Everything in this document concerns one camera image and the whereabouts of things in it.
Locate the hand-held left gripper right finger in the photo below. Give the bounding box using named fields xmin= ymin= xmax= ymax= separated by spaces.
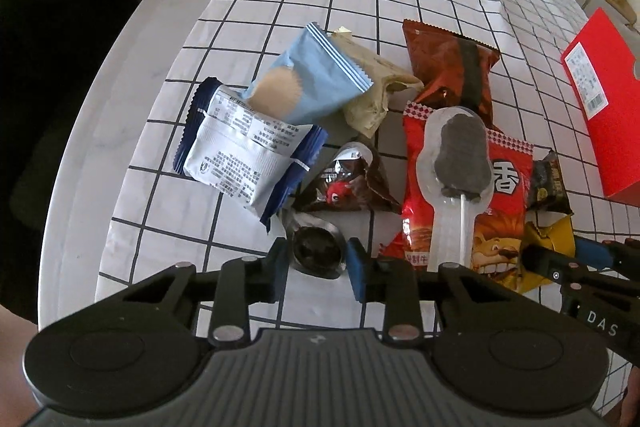
xmin=346 ymin=237 xmax=546 ymax=348

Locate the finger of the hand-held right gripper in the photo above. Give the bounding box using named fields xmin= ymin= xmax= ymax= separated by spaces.
xmin=574 ymin=238 xmax=640 ymax=280
xmin=520 ymin=243 xmax=602 ymax=289

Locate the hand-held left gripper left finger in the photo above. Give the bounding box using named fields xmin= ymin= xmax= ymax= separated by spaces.
xmin=99 ymin=238 xmax=292 ymax=349

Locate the yellow snack packet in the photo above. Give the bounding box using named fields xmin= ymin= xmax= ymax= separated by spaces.
xmin=505 ymin=212 xmax=576 ymax=293

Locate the round chocolate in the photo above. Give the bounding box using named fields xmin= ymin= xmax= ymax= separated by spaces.
xmin=285 ymin=213 xmax=347 ymax=280

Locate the black snack packet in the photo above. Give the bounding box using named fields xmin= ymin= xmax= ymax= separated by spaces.
xmin=527 ymin=149 xmax=573 ymax=214

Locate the dark brown snack wrapper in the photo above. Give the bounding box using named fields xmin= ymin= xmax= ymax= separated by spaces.
xmin=292 ymin=141 xmax=403 ymax=214

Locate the red snack packet cartoon print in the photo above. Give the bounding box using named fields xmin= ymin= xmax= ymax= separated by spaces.
xmin=380 ymin=101 xmax=537 ymax=280

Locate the white and navy snack packet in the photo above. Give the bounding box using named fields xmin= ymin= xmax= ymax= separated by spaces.
xmin=172 ymin=78 xmax=328 ymax=233

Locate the red cardboard box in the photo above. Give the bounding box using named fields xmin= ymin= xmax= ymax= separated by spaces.
xmin=560 ymin=7 xmax=640 ymax=202

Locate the dark lollipop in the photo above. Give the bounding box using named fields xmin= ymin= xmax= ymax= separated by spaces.
xmin=417 ymin=106 xmax=493 ymax=268

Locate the light blue snack packet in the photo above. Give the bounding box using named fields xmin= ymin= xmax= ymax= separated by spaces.
xmin=240 ymin=22 xmax=375 ymax=128

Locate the person's left forearm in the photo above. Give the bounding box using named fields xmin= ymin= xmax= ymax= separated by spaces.
xmin=0 ymin=302 xmax=38 ymax=413

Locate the person's right forearm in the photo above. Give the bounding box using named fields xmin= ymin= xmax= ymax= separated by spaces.
xmin=620 ymin=364 xmax=640 ymax=427

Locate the beige snack packet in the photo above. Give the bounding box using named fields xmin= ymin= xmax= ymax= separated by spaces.
xmin=327 ymin=26 xmax=425 ymax=138

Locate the dark red foil snack packet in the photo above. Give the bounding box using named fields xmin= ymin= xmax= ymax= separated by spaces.
xmin=402 ymin=19 xmax=502 ymax=128

